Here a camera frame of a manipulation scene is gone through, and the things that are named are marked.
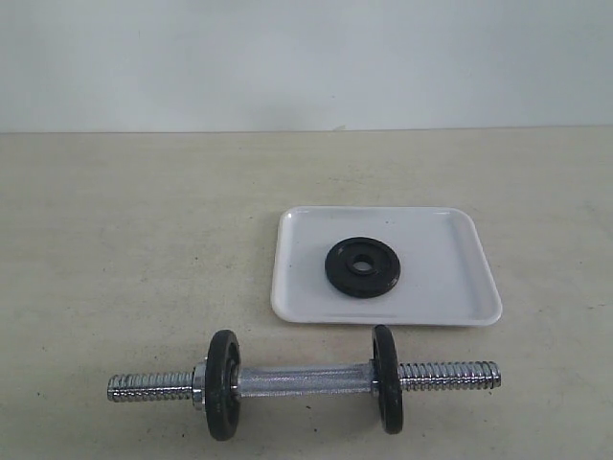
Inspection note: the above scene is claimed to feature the chrome collar nut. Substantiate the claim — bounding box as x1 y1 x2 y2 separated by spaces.
192 361 207 411

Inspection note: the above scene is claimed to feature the chrome threaded dumbbell bar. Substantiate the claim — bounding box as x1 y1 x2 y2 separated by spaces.
106 360 502 403

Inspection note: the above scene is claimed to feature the white rectangular plastic tray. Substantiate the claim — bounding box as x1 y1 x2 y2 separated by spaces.
270 206 503 327

